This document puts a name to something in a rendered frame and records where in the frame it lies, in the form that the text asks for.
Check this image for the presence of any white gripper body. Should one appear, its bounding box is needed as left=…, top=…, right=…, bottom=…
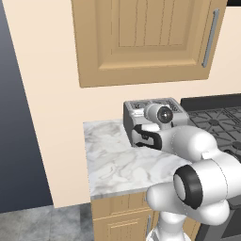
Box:
left=131, top=123, right=158, bottom=149

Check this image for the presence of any grey toaster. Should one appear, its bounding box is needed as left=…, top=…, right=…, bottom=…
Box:
left=122, top=97, right=191, bottom=149

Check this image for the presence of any light wood drawer front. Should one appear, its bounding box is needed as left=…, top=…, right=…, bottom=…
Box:
left=90, top=191, right=151, bottom=221

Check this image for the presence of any black stove with hob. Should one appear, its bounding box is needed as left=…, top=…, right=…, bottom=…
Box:
left=180, top=93, right=241, bottom=241

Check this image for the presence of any light wood base cupboard door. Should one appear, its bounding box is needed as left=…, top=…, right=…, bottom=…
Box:
left=92, top=210, right=202, bottom=241

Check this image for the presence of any black range hood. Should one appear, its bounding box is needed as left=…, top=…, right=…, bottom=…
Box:
left=226, top=0, right=241, bottom=8

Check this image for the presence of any grey base cupboard handle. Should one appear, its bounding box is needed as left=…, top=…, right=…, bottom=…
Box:
left=145, top=214, right=153, bottom=237

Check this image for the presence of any light wood wall cupboard door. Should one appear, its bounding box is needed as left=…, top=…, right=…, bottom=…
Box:
left=71, top=0, right=228, bottom=88

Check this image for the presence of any grey wall cupboard handle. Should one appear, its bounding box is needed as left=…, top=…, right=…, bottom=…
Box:
left=201, top=8, right=221, bottom=69

